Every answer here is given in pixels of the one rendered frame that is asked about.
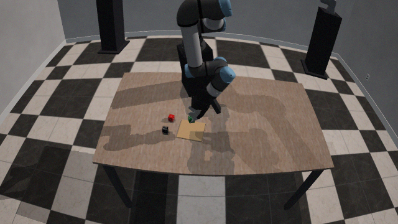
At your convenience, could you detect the tan flat mat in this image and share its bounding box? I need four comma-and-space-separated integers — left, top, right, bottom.
177, 119, 206, 142

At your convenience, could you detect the red die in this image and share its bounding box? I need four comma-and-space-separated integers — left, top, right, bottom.
168, 114, 175, 122

